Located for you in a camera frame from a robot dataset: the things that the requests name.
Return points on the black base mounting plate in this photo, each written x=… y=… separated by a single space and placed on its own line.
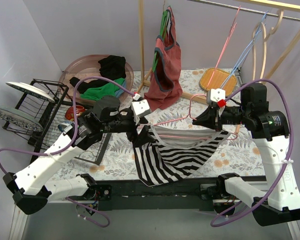
x=190 y=193

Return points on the blue patterned plate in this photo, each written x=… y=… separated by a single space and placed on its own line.
x=20 y=119

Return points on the white plate dark rim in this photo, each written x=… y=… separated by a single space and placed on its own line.
x=30 y=90

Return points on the pink translucent plastic basin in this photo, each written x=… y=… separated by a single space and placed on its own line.
x=88 y=66

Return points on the blue wire hanger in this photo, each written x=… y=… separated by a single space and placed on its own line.
x=244 y=54

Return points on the orange woven bamboo tray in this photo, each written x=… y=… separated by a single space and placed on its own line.
x=213 y=79

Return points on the floral tablecloth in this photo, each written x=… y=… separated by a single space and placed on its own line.
x=237 y=155

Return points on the aluminium frame rail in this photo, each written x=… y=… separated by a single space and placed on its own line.
x=142 y=218

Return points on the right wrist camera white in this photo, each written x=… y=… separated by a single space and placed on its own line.
x=216 y=97

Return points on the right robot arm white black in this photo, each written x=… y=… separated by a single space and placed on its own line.
x=272 y=133

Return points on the blue garment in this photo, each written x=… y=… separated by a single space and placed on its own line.
x=119 y=92

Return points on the wooden hanger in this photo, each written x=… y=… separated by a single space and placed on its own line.
x=265 y=35

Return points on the red tank top green trim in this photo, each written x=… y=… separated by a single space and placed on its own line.
x=165 y=88

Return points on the pink wire hanger rear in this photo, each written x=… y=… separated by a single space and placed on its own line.
x=232 y=29

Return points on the green plastic hanger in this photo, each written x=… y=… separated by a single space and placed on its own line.
x=163 y=32

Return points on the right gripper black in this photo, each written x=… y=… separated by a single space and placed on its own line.
x=217 y=120

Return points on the pink wire hanger front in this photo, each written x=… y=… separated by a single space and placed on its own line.
x=192 y=98

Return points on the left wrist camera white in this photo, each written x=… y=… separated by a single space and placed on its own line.
x=140 y=108

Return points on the green garment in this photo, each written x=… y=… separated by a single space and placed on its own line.
x=96 y=89

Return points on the black garment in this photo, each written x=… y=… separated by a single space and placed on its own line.
x=111 y=67

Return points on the black white striped tank top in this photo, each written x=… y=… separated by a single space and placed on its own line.
x=169 y=160

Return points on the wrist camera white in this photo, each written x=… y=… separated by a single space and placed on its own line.
x=140 y=108
x=216 y=97

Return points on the blue white ceramic bowl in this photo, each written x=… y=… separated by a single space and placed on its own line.
x=65 y=126

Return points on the pink wire hanger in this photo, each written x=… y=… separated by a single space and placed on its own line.
x=232 y=29
x=192 y=98

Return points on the metal hanging rod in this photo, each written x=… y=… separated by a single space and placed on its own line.
x=247 y=10

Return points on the red floral bowl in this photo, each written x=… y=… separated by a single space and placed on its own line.
x=69 y=115

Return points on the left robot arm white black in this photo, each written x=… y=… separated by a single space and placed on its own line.
x=32 y=187

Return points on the black wire dish rack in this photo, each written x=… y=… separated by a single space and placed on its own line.
x=48 y=113

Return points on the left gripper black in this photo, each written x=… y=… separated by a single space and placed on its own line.
x=134 y=127

